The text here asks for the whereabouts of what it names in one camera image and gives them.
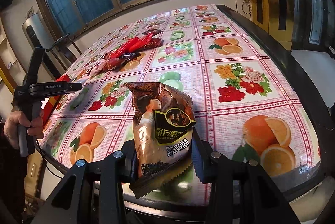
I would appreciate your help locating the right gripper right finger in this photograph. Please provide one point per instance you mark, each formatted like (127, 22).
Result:
(241, 192)

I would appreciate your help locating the silver tower air conditioner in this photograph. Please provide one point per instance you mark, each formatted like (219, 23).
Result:
(36, 32)

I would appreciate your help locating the long red snack packet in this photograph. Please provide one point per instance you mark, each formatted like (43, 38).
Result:
(131, 46)

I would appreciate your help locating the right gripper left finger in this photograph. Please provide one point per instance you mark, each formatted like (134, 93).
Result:
(91, 192)

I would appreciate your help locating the dark red candy packet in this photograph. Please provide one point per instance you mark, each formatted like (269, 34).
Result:
(113, 63)

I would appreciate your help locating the dark wooden chair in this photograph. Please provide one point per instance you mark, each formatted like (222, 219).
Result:
(61, 45)

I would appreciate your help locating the person's left hand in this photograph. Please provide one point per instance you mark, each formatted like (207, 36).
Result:
(17, 120)

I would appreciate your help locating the red snack box tray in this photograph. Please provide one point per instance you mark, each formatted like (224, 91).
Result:
(49, 103)

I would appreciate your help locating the brown sesame paste snack bag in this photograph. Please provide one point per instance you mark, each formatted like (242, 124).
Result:
(163, 124)

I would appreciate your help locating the floral fruit pattern tablecloth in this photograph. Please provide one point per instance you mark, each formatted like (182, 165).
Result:
(244, 106)

